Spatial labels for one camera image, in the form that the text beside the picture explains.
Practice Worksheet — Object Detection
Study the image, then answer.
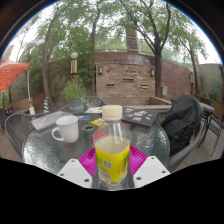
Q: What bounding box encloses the group of patio chairs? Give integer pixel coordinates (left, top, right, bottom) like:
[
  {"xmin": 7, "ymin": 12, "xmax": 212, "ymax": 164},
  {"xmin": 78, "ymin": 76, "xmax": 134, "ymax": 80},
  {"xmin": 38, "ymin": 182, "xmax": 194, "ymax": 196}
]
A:
[{"xmin": 199, "ymin": 103, "xmax": 224, "ymax": 149}]

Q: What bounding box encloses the green potted plant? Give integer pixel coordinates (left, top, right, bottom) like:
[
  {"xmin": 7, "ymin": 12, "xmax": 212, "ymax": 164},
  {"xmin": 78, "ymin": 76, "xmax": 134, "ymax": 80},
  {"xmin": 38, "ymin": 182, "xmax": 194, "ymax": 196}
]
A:
[{"xmin": 61, "ymin": 78, "xmax": 88, "ymax": 116}]

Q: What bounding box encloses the black laptop with stickers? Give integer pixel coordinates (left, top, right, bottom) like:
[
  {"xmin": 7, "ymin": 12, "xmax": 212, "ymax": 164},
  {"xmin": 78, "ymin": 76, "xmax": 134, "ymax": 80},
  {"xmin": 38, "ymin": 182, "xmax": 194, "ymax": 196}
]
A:
[{"xmin": 120, "ymin": 106, "xmax": 160, "ymax": 128}]

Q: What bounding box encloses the flat round red coaster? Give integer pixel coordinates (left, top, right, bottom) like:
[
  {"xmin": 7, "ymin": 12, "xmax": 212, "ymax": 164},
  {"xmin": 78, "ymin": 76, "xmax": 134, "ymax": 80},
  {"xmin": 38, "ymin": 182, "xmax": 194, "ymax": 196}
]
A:
[{"xmin": 89, "ymin": 131, "xmax": 101, "ymax": 144}]

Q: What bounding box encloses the white sticker sheet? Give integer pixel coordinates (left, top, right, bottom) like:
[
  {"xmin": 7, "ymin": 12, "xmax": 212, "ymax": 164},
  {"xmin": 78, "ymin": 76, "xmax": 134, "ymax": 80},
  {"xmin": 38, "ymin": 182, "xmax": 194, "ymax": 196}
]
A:
[{"xmin": 84, "ymin": 106, "xmax": 104, "ymax": 115}]

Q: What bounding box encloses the yellow-labelled clear drink bottle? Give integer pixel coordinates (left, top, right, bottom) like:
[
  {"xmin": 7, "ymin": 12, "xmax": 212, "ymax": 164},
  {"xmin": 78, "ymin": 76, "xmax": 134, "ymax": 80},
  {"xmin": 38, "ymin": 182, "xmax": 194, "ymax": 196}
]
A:
[{"xmin": 92, "ymin": 104, "xmax": 133, "ymax": 188}]

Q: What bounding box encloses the black backpack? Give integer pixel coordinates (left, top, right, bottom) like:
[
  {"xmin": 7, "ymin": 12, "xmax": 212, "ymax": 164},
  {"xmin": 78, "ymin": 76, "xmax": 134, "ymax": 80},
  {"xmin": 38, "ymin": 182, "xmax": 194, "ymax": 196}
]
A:
[{"xmin": 160, "ymin": 94, "xmax": 204, "ymax": 158}]

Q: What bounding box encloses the grey wicker chair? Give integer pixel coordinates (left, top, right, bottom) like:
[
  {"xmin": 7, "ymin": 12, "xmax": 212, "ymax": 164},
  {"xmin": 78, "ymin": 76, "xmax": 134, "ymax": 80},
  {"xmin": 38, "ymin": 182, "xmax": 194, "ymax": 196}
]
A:
[
  {"xmin": 4, "ymin": 112, "xmax": 46, "ymax": 159},
  {"xmin": 166, "ymin": 109, "xmax": 206, "ymax": 173},
  {"xmin": 59, "ymin": 95, "xmax": 107, "ymax": 113}
]

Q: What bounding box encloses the dark-trunked tree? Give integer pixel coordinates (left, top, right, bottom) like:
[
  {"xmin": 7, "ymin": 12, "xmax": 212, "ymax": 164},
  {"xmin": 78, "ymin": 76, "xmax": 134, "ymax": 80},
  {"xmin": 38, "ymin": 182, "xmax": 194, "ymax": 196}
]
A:
[{"xmin": 119, "ymin": 0, "xmax": 191, "ymax": 98}]

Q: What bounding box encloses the brown-trunked tree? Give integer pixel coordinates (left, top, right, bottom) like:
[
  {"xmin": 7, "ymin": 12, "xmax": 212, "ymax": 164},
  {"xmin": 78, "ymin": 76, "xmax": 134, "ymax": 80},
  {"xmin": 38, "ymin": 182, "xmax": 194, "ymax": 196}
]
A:
[{"xmin": 29, "ymin": 4, "xmax": 91, "ymax": 113}]

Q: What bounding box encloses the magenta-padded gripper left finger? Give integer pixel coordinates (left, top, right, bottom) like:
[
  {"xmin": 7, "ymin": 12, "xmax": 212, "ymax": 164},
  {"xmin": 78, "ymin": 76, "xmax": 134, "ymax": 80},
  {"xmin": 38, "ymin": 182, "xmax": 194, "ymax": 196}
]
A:
[{"xmin": 57, "ymin": 146, "xmax": 98, "ymax": 190}]

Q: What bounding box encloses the round dark patio table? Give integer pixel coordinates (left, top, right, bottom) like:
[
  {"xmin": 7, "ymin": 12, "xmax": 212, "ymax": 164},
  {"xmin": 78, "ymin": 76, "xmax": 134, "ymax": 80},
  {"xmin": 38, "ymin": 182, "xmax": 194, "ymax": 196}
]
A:
[{"xmin": 199, "ymin": 101, "xmax": 216, "ymax": 148}]

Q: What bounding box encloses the silver laptop with stickers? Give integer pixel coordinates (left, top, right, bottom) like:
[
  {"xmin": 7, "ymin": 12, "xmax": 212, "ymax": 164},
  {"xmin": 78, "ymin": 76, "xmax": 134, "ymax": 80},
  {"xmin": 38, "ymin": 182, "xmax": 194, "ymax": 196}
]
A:
[{"xmin": 30, "ymin": 110, "xmax": 69, "ymax": 132}]

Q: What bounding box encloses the orange canopy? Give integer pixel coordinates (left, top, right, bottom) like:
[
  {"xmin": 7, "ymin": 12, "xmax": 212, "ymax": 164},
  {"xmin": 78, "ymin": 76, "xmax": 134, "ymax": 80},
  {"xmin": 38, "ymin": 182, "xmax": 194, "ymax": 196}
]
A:
[{"xmin": 0, "ymin": 58, "xmax": 31, "ymax": 93}]

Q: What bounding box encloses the dark wicker chair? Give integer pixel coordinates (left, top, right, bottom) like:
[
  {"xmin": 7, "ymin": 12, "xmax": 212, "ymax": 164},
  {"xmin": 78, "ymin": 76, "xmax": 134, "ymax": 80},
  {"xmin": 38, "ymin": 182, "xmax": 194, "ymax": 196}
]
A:
[{"xmin": 0, "ymin": 106, "xmax": 14, "ymax": 128}]

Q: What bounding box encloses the globe-topped lamp post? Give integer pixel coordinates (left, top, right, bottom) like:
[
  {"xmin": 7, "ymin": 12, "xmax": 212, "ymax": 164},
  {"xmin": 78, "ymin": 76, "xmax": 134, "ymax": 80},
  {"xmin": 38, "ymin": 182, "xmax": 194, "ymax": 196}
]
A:
[{"xmin": 69, "ymin": 51, "xmax": 80, "ymax": 84}]

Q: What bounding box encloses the yellow card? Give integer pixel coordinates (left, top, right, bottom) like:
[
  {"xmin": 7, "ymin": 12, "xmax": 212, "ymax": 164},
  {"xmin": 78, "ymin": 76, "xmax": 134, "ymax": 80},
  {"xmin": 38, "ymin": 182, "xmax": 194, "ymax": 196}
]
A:
[{"xmin": 90, "ymin": 117, "xmax": 106, "ymax": 127}]

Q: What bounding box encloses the white ceramic mug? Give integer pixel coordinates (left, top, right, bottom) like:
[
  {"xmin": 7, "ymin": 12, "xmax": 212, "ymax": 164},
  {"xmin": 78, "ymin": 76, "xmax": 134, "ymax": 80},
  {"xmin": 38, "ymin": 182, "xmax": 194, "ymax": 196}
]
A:
[{"xmin": 50, "ymin": 115, "xmax": 80, "ymax": 144}]

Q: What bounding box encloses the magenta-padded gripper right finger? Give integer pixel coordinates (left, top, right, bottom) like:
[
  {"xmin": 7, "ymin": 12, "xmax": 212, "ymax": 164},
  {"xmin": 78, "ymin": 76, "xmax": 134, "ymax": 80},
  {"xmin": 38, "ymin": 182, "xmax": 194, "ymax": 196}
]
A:
[{"xmin": 128, "ymin": 144, "xmax": 172, "ymax": 189}]

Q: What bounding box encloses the blue yellow striped cone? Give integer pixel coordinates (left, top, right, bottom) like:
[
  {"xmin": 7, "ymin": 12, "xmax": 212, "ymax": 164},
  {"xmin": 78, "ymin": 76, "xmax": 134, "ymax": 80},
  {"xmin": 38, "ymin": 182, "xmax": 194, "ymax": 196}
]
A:
[{"xmin": 43, "ymin": 96, "xmax": 51, "ymax": 114}]

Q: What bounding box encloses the wooden bench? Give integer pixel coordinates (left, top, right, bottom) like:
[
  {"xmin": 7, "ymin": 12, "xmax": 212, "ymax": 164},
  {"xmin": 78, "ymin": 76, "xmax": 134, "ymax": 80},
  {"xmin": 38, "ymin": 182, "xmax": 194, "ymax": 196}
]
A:
[{"xmin": 6, "ymin": 97, "xmax": 33, "ymax": 114}]

